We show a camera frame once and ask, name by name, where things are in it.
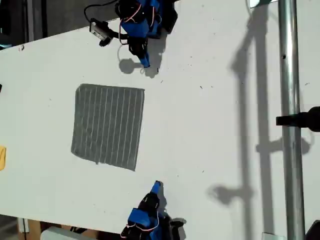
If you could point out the white and green object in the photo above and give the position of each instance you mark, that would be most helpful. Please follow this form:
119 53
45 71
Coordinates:
253 2

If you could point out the wooden table leg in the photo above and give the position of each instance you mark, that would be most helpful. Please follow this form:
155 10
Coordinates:
33 228

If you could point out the black bulky object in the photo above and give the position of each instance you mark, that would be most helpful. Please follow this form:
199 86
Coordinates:
313 231

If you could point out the yellow object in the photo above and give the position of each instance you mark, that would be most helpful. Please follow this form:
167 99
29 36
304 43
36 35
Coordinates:
2 158

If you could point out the black camera box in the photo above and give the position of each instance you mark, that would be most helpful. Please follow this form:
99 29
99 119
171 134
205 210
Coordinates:
100 31
177 222

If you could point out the steel post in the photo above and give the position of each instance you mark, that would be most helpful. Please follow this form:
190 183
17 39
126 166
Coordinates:
290 75

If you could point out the grey metal bar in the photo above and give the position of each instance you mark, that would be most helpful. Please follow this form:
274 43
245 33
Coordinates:
30 20

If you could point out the black post clamp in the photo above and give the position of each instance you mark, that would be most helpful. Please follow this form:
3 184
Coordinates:
300 119

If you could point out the grey white-striped towel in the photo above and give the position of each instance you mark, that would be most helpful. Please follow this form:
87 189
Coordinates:
107 127

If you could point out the white box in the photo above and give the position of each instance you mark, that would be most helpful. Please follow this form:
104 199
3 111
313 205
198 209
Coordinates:
65 234

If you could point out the black camera stalk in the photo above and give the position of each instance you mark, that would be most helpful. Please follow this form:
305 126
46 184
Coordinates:
117 35

